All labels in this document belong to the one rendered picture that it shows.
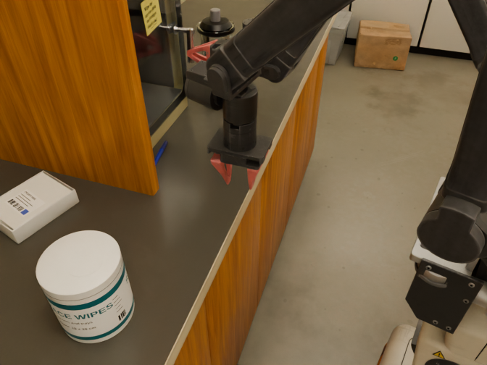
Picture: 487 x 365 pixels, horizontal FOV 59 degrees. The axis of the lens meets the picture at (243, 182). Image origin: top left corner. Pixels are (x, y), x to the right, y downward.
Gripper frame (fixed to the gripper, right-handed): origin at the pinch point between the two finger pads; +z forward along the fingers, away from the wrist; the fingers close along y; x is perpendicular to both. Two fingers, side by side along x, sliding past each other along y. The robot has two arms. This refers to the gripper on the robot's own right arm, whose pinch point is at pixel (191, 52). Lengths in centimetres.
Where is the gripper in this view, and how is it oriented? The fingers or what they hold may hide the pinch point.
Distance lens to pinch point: 119.4
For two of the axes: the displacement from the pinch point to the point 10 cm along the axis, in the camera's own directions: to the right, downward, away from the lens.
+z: -9.5, -2.0, 2.5
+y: -3.2, 5.2, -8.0
